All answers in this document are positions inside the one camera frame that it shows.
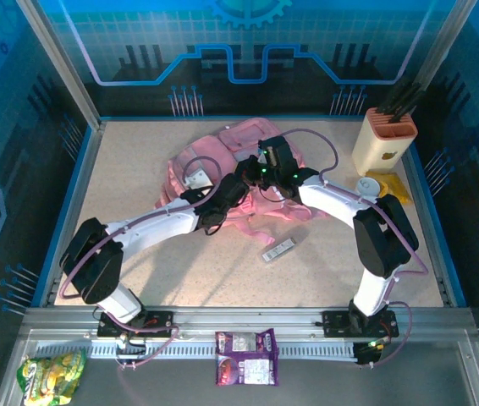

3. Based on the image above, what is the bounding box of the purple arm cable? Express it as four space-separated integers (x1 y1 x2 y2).
59 155 223 371
281 128 429 369

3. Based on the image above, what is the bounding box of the green snack bag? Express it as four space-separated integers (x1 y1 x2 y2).
15 347 87 406

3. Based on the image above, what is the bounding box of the small black controller board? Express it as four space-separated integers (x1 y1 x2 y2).
353 336 393 367
114 333 147 371

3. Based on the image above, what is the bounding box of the purple snack packet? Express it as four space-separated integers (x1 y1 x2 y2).
215 328 278 356
215 351 281 387

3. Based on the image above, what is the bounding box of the slotted cable duct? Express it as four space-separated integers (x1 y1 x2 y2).
36 340 359 361

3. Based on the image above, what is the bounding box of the pink student backpack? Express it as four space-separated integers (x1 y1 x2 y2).
154 117 329 245

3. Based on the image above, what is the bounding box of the orange white can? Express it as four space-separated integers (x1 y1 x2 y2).
356 176 383 200

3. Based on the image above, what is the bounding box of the aluminium frame post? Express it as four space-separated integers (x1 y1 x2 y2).
15 0 106 130
408 0 477 92

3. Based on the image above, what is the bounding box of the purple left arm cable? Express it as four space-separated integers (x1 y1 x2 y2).
59 155 223 371

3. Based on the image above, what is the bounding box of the aluminium frame beam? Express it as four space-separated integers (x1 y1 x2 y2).
19 306 477 339

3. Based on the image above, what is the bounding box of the small white box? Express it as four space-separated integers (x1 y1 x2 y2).
262 237 299 263

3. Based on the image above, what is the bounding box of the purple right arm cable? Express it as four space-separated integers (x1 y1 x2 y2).
281 128 429 369

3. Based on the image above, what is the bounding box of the aluminium table side rail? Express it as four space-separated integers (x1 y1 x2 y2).
31 120 106 308
404 145 467 308

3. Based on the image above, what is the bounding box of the cream knife block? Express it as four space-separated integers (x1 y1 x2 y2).
351 107 418 177

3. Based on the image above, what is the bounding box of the yellow snack bag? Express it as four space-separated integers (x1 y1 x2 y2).
368 168 413 207

